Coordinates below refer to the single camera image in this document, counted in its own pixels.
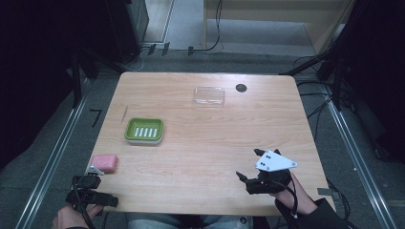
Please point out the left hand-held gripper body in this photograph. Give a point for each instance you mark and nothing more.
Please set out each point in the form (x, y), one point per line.
(87, 183)

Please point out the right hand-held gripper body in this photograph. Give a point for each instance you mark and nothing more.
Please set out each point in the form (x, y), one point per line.
(270, 178)

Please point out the person's right hand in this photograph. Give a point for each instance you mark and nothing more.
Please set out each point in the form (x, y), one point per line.
(294, 198)

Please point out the person's left hand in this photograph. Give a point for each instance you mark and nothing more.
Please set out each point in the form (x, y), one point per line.
(71, 218)

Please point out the pink sponge block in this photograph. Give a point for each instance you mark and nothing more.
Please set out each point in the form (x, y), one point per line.
(105, 163)

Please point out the grey tape piece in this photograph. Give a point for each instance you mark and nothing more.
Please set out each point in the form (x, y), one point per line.
(324, 191)

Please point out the black table grommet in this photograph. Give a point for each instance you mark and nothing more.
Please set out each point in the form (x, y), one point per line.
(241, 88)

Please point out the clear plastic container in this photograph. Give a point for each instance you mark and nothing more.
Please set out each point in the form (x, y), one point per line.
(208, 96)

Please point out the green soap dish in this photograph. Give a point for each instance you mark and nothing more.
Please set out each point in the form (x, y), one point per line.
(144, 131)

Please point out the black metal stand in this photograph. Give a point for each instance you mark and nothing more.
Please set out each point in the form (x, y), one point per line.
(76, 81)

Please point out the light wooden shelf unit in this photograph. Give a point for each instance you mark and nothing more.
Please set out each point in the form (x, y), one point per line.
(270, 9)

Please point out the black cabinet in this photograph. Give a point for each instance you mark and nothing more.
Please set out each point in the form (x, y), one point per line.
(127, 28)

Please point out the metal floor rail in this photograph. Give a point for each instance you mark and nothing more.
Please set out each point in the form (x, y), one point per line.
(356, 159)
(54, 159)

